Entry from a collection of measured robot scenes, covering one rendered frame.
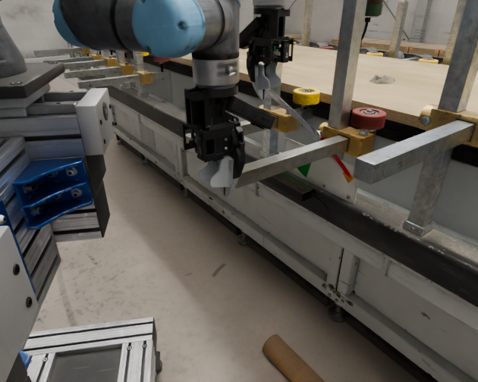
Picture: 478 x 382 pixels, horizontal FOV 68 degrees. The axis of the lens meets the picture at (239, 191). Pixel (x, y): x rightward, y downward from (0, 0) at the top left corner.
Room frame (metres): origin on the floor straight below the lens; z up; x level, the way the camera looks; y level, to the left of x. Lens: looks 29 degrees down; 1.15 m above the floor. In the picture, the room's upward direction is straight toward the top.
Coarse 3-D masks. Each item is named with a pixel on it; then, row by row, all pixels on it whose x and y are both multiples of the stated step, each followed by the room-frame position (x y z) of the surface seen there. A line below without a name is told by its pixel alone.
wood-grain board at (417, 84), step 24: (312, 48) 2.17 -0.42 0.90; (240, 72) 1.42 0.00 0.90; (288, 72) 1.42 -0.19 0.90; (312, 72) 1.42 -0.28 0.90; (360, 72) 1.42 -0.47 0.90; (384, 72) 1.42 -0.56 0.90; (408, 72) 1.42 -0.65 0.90; (432, 72) 1.42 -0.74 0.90; (360, 96) 1.04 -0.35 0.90; (384, 96) 1.04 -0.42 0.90; (408, 96) 1.04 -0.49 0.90; (432, 96) 1.04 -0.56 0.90; (408, 120) 0.86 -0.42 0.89
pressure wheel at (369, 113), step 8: (352, 112) 0.86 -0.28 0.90; (360, 112) 0.85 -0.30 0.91; (368, 112) 0.85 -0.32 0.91; (376, 112) 0.86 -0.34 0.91; (384, 112) 0.85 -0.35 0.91; (352, 120) 0.85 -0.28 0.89; (360, 120) 0.83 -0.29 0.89; (368, 120) 0.82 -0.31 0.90; (376, 120) 0.82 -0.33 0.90; (384, 120) 0.83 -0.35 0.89; (360, 128) 0.83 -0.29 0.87; (368, 128) 0.82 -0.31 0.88; (376, 128) 0.82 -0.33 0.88
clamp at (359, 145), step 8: (320, 128) 0.87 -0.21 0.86; (328, 128) 0.85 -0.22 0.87; (344, 128) 0.84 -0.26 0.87; (352, 128) 0.84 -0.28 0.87; (328, 136) 0.85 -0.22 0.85; (344, 136) 0.81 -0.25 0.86; (352, 136) 0.79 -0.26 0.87; (360, 136) 0.78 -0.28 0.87; (368, 136) 0.78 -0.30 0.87; (352, 144) 0.79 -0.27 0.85; (360, 144) 0.77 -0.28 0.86; (368, 144) 0.79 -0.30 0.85; (344, 152) 0.80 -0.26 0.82; (352, 152) 0.78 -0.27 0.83; (360, 152) 0.77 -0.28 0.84; (368, 152) 0.79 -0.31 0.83
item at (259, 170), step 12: (372, 132) 0.85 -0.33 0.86; (312, 144) 0.76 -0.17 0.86; (324, 144) 0.76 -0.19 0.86; (336, 144) 0.77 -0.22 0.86; (276, 156) 0.69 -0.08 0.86; (288, 156) 0.69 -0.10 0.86; (300, 156) 0.70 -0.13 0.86; (312, 156) 0.72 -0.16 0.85; (324, 156) 0.75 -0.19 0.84; (252, 168) 0.63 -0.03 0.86; (264, 168) 0.64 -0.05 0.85; (276, 168) 0.66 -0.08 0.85; (288, 168) 0.68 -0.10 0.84; (240, 180) 0.61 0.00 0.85; (252, 180) 0.62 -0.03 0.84
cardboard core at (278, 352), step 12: (276, 336) 0.88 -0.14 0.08; (264, 348) 0.85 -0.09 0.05; (276, 348) 0.83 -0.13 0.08; (288, 348) 0.83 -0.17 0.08; (276, 360) 0.80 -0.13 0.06; (288, 360) 0.78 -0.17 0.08; (300, 360) 0.78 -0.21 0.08; (288, 372) 0.75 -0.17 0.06; (300, 372) 0.74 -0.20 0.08; (312, 372) 0.74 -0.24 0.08
